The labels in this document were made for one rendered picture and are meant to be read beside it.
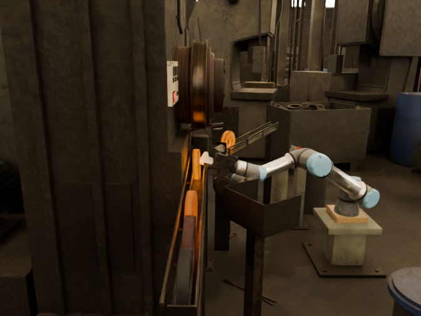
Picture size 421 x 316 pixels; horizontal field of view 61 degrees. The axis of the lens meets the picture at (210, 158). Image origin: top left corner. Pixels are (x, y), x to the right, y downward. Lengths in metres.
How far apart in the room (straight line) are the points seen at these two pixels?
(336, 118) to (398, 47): 1.39
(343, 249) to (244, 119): 2.62
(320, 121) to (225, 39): 1.53
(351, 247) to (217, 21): 3.19
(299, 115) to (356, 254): 1.99
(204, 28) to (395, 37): 2.35
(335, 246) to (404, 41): 3.46
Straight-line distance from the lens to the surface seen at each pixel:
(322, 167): 1.95
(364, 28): 5.33
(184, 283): 0.95
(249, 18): 4.61
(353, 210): 2.37
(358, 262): 2.50
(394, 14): 5.18
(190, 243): 1.10
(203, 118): 1.80
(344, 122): 4.36
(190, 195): 1.29
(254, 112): 4.60
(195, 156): 1.75
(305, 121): 4.10
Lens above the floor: 1.24
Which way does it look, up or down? 15 degrees down
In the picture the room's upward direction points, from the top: straight up
